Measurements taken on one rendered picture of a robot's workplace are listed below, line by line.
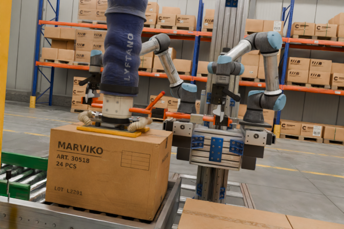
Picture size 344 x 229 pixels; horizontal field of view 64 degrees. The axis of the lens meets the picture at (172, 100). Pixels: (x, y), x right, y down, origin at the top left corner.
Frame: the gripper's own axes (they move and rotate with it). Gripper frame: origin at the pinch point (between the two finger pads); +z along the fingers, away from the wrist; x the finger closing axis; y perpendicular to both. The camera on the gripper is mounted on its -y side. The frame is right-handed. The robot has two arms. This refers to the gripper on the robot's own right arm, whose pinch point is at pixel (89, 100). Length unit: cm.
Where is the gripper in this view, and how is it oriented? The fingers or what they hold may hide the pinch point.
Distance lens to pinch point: 197.5
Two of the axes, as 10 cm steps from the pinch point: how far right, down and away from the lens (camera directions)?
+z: -1.0, 9.9, 0.5
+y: 9.8, 1.1, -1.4
